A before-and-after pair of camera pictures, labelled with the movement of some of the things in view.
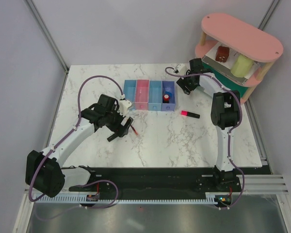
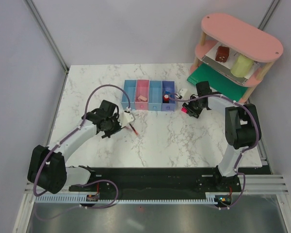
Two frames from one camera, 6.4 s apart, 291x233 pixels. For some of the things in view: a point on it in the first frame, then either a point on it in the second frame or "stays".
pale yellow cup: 242,66 stays
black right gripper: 181,83 → 191,112
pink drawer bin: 142,93 stays
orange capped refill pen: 137,134 stays
